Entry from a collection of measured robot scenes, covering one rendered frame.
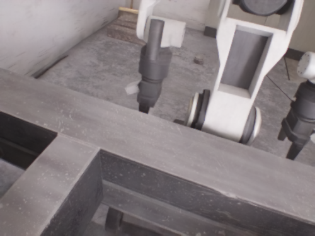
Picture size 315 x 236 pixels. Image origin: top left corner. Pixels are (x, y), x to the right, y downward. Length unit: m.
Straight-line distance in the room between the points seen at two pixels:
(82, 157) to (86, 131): 0.07
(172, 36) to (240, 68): 0.19
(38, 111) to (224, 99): 0.44
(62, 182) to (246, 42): 0.50
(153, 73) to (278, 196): 0.41
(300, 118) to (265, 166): 0.23
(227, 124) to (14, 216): 0.49
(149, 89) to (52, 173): 0.34
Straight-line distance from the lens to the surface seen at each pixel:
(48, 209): 0.43
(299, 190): 0.55
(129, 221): 0.92
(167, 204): 0.69
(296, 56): 2.98
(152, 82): 0.66
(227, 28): 0.56
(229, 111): 0.60
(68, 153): 0.49
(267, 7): 0.60
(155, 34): 0.58
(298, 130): 0.72
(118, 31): 2.47
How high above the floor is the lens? 1.03
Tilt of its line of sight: 42 degrees down
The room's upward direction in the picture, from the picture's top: 9 degrees clockwise
